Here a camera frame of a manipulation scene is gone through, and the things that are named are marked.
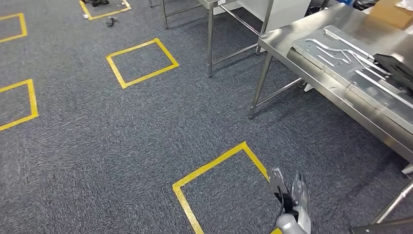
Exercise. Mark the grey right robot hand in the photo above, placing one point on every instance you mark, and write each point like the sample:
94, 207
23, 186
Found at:
300, 192

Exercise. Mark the black plastic mounting panel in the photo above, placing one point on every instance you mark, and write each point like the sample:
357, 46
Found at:
398, 69

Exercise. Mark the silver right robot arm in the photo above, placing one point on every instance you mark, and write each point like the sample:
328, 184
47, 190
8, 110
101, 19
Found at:
292, 224

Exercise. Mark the stainless steel workbench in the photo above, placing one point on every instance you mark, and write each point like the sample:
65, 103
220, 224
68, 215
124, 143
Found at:
290, 38

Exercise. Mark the yellow floor tape square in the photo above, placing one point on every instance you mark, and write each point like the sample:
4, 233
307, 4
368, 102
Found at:
209, 166

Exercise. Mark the grey metal jig plate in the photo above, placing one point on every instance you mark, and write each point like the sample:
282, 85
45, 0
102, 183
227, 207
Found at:
348, 74

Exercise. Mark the stainless steel side table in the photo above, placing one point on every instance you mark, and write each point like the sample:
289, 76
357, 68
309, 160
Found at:
210, 38

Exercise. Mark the brown cardboard box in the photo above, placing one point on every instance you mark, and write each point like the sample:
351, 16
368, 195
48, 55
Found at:
387, 14

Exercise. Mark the small dark metal object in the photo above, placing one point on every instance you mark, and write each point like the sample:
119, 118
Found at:
111, 21

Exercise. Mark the black tangled floor object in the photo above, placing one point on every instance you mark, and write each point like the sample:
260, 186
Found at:
96, 2

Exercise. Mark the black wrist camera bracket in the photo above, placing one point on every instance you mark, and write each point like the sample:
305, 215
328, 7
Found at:
288, 203

